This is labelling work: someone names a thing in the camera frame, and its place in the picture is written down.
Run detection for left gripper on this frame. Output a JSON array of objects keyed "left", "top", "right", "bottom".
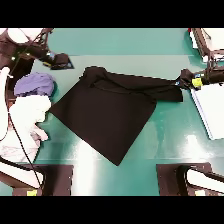
[{"left": 49, "top": 52, "right": 75, "bottom": 71}]

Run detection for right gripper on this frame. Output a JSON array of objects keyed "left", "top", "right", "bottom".
[{"left": 176, "top": 68, "right": 195, "bottom": 90}]

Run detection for black T-shirt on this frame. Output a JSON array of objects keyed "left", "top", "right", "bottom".
[{"left": 48, "top": 65, "right": 185, "bottom": 167}]

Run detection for purple garment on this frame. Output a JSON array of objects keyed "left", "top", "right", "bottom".
[{"left": 13, "top": 72, "right": 56, "bottom": 98}]

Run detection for black cable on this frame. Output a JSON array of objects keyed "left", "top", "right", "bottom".
[{"left": 4, "top": 49, "right": 46, "bottom": 192}]

